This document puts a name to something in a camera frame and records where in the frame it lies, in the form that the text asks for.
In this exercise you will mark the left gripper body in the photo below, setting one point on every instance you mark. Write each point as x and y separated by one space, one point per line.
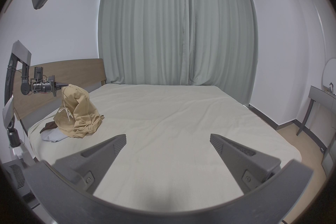
42 87

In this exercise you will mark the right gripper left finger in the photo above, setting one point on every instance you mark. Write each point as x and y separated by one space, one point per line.
86 165

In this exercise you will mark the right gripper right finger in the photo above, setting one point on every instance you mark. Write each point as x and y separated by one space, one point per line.
244 165

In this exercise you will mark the beige shorts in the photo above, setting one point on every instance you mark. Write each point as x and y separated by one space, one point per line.
78 112

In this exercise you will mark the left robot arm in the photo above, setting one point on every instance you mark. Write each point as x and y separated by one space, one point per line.
22 52

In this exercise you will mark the bed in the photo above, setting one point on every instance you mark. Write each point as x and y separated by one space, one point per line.
170 118

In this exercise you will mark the brown garment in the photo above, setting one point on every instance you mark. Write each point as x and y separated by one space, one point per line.
49 127

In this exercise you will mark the white garment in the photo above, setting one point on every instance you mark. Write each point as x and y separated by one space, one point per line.
52 136

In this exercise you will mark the grey side table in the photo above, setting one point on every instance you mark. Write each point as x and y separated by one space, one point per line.
320 98

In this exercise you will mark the pale green curtain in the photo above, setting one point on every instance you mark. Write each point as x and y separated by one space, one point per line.
157 34

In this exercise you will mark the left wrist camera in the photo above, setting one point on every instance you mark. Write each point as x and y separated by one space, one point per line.
39 72

